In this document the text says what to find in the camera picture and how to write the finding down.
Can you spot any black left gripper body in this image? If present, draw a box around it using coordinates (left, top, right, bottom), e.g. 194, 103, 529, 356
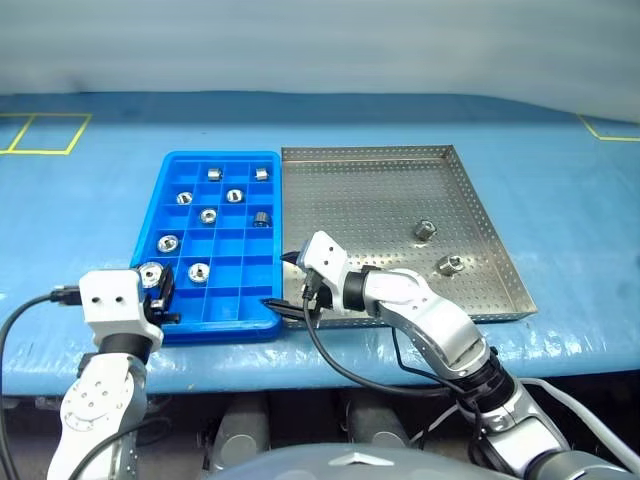
143, 294, 169, 326

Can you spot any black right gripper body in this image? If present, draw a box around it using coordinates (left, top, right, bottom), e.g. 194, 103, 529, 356
300, 269, 334, 314

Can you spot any blue plastic compartment tray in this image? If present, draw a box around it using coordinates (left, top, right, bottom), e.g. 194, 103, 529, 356
128, 150, 284, 346

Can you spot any perforated steel tray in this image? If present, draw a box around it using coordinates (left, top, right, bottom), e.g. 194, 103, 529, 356
279, 144, 540, 330

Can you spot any blue plastic table cover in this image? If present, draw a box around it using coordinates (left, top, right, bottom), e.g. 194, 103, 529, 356
0, 91, 640, 399

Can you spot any grey rounded cylinder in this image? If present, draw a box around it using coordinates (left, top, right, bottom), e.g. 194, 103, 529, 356
343, 394, 410, 450
218, 394, 272, 472

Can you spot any grey robot torso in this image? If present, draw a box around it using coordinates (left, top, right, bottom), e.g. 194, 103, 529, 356
207, 443, 640, 480

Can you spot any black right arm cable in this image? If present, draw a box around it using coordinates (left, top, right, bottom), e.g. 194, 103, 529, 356
301, 272, 501, 466

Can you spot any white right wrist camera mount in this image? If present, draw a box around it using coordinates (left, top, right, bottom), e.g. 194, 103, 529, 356
298, 230, 362, 317

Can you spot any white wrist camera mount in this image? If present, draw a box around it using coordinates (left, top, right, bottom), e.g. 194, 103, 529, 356
78, 268, 165, 350
298, 230, 362, 317

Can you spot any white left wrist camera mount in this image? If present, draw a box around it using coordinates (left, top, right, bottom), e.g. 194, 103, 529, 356
78, 268, 165, 350

